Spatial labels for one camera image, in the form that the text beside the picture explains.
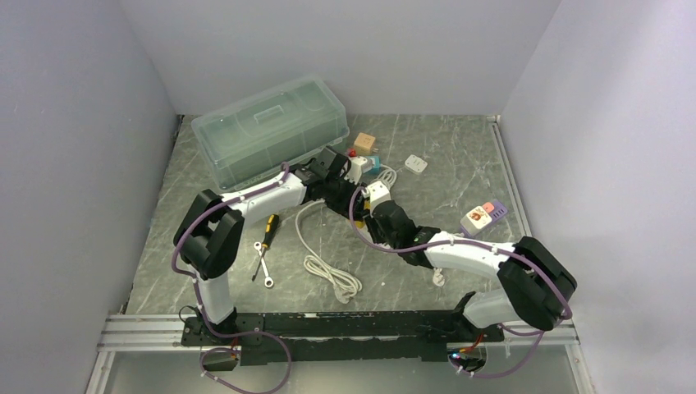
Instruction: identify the white power strip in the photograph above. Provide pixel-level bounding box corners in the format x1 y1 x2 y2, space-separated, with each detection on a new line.
353 217 391 250

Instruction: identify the white power cable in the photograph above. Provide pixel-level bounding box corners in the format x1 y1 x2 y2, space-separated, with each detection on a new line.
375 164 399 192

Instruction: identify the teal power strip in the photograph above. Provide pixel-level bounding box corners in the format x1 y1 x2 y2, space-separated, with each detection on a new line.
365 156 381 175

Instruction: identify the beige cube plug adapter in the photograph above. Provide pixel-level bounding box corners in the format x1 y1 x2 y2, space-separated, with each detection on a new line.
353 133 376 156

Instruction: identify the white plug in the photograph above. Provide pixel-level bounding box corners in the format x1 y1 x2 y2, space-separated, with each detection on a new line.
405 154 428 175

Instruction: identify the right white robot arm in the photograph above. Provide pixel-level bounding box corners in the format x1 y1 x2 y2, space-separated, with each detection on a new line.
365 200 577 332

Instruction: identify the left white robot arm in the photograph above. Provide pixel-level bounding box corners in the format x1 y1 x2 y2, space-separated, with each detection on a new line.
172 147 372 334

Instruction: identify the white cube socket red print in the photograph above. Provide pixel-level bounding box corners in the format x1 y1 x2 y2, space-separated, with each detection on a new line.
460 205 492 237

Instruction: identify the yellow black screwdriver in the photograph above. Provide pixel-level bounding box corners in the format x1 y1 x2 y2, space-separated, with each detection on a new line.
259 214 280 252

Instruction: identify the clear plastic storage box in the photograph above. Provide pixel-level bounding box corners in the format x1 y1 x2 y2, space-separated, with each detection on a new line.
191 76 350 190

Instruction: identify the purple power strip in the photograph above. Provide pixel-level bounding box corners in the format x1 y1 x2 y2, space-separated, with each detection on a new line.
482 199 508 223

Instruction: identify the silver combination wrench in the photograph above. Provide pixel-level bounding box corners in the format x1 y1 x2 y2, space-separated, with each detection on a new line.
252 242 275 289

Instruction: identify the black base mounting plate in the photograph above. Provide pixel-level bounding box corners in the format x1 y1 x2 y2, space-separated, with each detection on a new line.
181 309 505 365

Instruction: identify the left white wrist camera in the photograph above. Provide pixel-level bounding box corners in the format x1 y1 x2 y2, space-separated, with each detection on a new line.
345 156 372 184

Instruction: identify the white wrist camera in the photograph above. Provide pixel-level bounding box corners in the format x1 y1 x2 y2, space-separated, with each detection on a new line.
362 180 392 210
345 156 372 184

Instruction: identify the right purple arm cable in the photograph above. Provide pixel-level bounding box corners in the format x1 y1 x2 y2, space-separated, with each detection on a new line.
347 186 574 380

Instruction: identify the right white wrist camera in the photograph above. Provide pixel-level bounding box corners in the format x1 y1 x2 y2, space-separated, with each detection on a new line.
362 180 392 210

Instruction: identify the aluminium frame rail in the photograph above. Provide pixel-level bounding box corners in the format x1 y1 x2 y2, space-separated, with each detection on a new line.
85 117 597 394

